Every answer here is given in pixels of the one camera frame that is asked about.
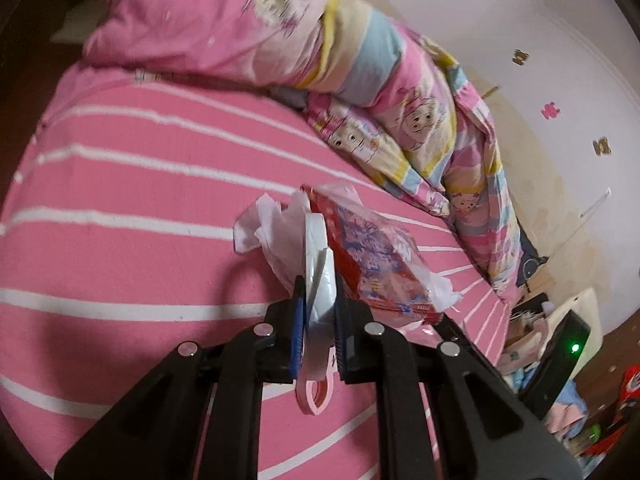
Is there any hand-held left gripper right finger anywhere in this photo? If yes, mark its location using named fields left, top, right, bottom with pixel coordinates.
left=332, top=272, right=584, bottom=480

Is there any pink clothes clip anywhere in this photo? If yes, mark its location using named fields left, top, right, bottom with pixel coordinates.
left=294, top=345, right=335, bottom=417

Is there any bed with pink striped sheet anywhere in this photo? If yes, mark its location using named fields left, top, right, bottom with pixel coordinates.
left=0, top=62, right=511, bottom=480

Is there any dark blue pillow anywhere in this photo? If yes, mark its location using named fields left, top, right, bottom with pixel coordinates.
left=517, top=230, right=551, bottom=287

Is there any white plastic piece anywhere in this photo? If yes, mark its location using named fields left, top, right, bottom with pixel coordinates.
left=301, top=212, right=337, bottom=380

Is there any white padded chair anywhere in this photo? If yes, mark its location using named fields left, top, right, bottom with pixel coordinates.
left=542, top=286, right=608, bottom=347

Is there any white tissue paper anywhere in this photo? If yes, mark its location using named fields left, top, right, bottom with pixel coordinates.
left=232, top=192, right=313, bottom=295

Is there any white wall strip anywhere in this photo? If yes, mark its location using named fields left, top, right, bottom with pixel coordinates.
left=580, top=187, right=612, bottom=219

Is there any red snack packet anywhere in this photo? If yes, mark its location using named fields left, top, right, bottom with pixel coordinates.
left=302, top=185, right=446, bottom=329

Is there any pink garment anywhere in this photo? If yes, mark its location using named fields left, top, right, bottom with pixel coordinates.
left=544, top=404, right=592, bottom=435

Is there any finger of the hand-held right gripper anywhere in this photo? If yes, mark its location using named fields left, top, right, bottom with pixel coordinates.
left=434, top=316, right=522, bottom=397

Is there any red printed snack bag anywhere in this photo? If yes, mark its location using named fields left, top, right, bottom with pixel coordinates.
left=617, top=365, right=640, bottom=402

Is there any pink printed quilt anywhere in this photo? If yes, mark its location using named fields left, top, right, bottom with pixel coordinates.
left=82, top=0, right=522, bottom=306

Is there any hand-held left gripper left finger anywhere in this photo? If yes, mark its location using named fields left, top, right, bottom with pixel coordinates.
left=52, top=275, right=307, bottom=480

